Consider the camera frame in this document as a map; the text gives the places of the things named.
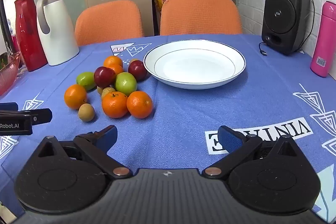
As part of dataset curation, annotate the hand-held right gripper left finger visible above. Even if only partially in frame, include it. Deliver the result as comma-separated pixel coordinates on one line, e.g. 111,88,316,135
37,124,133,179

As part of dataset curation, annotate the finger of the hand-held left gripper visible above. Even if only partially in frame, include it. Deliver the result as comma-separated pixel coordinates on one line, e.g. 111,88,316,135
0,102,19,112
18,108,53,125

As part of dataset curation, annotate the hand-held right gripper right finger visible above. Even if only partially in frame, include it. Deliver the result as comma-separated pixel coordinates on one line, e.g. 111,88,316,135
202,125,301,179

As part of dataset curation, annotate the green apple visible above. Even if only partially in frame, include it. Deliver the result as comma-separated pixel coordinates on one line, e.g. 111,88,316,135
114,72,138,96
76,72,96,91

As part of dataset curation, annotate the dark red apple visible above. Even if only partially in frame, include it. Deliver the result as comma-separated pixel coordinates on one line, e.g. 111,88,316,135
93,66,117,88

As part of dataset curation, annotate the white plate with blue rim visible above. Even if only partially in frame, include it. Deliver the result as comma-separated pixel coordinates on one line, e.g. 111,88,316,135
143,40,247,89

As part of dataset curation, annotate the pink glass bowl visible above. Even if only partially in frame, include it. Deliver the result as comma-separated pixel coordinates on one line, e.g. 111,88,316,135
0,51,21,96

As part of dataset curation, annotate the blue printed tablecloth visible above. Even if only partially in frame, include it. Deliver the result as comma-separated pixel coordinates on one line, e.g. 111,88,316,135
0,34,336,216

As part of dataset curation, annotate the red thermos jug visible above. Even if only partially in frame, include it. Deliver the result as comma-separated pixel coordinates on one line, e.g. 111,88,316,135
14,0,48,72

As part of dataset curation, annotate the white thermos jug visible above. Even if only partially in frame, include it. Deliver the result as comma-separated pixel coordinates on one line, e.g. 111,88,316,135
36,0,80,66

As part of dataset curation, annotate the orange chair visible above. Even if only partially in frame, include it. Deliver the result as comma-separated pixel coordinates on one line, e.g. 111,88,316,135
75,0,144,46
160,0,243,36

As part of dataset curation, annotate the black speaker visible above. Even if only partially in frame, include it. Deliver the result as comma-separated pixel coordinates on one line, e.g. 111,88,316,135
261,0,311,56

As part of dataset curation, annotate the pink bottle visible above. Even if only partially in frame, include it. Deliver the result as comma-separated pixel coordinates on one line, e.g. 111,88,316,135
310,1,336,78

